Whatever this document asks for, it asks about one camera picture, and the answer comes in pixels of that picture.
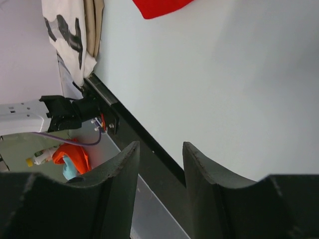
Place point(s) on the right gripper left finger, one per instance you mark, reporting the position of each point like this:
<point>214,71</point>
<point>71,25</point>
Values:
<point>96,205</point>

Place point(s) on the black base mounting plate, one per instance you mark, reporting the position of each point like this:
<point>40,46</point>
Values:
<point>157,167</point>

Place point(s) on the orange cloth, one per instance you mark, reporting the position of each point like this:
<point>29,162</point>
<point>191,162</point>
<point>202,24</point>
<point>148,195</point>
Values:
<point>76,154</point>

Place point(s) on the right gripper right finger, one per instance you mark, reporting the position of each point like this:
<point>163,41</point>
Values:
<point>225,205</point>

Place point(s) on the light blue cloth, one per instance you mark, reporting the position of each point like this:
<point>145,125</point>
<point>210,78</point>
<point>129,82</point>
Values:
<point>69,169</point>

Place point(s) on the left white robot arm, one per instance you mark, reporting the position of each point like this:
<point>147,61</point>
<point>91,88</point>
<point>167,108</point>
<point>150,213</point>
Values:
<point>48,114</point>

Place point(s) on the tan folded t shirt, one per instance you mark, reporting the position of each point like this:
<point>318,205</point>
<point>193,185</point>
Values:
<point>93,11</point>

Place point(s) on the plastic bottle yellow cap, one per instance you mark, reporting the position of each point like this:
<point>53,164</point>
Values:
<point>41,156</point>

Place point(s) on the red t shirt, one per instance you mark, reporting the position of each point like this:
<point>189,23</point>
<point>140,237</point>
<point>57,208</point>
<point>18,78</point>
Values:
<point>150,9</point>

